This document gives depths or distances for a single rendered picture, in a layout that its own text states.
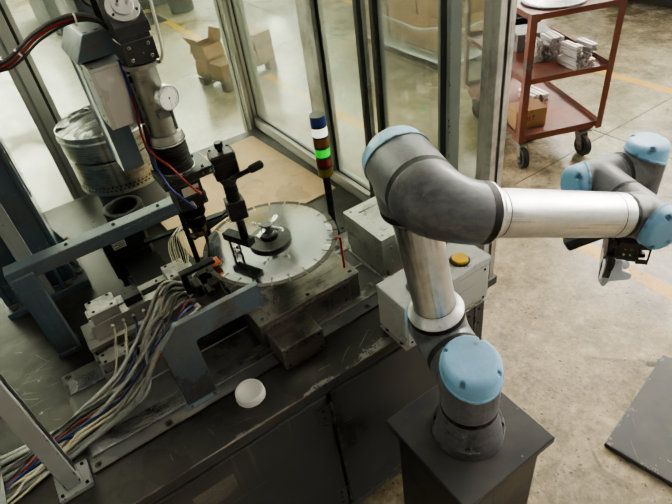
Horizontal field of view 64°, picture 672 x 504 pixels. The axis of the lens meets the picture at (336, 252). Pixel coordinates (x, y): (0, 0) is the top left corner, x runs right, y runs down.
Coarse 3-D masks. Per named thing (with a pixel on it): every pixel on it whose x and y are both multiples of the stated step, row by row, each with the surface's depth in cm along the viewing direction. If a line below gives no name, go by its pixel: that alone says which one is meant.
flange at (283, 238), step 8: (256, 232) 143; (280, 232) 141; (288, 232) 141; (256, 240) 140; (264, 240) 139; (272, 240) 139; (280, 240) 139; (288, 240) 139; (256, 248) 138; (264, 248) 137; (272, 248) 137; (280, 248) 137
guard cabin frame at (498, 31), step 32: (0, 0) 170; (224, 0) 206; (352, 0) 142; (512, 0) 103; (0, 32) 174; (224, 32) 216; (320, 32) 164; (512, 32) 107; (32, 64) 183; (320, 64) 170; (32, 96) 188; (320, 96) 178; (480, 96) 117; (384, 128) 157; (480, 128) 122; (64, 160) 204; (480, 160) 126; (352, 192) 189
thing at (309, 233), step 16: (256, 208) 153; (272, 208) 152; (288, 208) 151; (304, 208) 150; (224, 224) 149; (272, 224) 146; (288, 224) 146; (304, 224) 145; (320, 224) 144; (224, 240) 143; (304, 240) 139; (320, 240) 138; (208, 256) 139; (224, 256) 138; (240, 256) 137; (256, 256) 137; (272, 256) 136; (288, 256) 135; (304, 256) 134; (320, 256) 134; (224, 272) 133; (240, 272) 132; (256, 272) 132; (272, 272) 131; (288, 272) 130
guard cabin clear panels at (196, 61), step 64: (192, 0) 204; (256, 0) 190; (320, 0) 156; (384, 0) 133; (64, 64) 190; (192, 64) 215; (256, 64) 214; (384, 64) 144; (0, 128) 188; (192, 128) 228; (64, 192) 211
